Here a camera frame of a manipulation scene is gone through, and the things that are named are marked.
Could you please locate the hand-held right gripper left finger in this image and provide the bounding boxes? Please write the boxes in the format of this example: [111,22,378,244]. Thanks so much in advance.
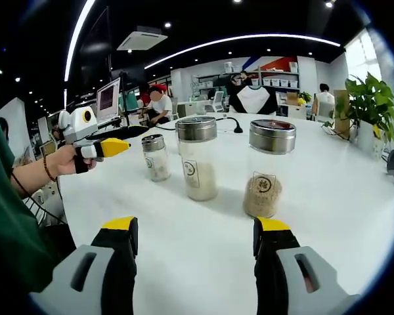
[29,215,139,315]

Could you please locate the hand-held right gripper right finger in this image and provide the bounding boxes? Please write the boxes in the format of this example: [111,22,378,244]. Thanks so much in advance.
[252,216,361,315]

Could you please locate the small seasoning bottle beige contents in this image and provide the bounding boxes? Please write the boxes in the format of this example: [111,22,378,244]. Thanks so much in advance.
[141,133,172,182]

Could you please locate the tall seasoning bottle cream contents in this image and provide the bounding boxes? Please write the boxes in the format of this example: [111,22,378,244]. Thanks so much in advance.
[174,115,220,202]

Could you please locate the tall seasoning bottle brown contents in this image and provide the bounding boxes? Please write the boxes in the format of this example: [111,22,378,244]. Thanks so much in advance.
[242,118,297,219]

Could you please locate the person's left hand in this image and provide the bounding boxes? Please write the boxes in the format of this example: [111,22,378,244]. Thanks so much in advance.
[52,143,98,178]

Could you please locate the computer monitor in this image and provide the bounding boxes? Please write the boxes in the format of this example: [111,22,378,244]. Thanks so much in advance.
[96,77,121,119]

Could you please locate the ceiling air conditioner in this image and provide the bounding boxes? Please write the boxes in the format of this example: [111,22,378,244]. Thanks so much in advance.
[116,31,169,52]

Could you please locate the curved ceiling light strip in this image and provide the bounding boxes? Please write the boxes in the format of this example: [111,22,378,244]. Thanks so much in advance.
[144,33,341,70]
[64,0,96,83]

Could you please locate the grey storage shelf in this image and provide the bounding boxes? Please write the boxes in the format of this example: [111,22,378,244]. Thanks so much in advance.
[190,60,299,89]

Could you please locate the white office chair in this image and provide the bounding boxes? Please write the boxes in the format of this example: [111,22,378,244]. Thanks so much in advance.
[211,91,226,112]

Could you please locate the person's green shirt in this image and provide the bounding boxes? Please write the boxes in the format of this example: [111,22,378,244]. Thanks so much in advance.
[0,94,76,293]

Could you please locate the group of ceiling spotlights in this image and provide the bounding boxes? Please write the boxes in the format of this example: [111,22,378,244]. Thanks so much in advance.
[14,0,334,83]

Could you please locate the black and white raglan shirt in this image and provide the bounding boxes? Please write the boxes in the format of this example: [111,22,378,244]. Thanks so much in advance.
[228,84,278,116]

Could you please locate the row of white storage boxes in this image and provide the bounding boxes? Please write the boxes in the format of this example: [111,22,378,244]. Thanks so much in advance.
[261,77,299,88]

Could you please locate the brown paper bag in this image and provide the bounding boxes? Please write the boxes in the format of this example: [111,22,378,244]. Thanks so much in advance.
[334,89,351,140]

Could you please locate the green plant in white pot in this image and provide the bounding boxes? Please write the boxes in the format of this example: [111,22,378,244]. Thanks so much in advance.
[323,72,394,158]

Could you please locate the bright window with blinds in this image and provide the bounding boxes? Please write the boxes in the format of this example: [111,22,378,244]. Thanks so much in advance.
[344,28,383,83]

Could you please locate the brown bead bracelet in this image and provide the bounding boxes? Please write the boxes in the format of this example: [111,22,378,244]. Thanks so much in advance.
[41,155,58,183]

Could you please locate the black power cable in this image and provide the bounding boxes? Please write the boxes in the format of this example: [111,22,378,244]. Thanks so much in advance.
[154,116,244,135]

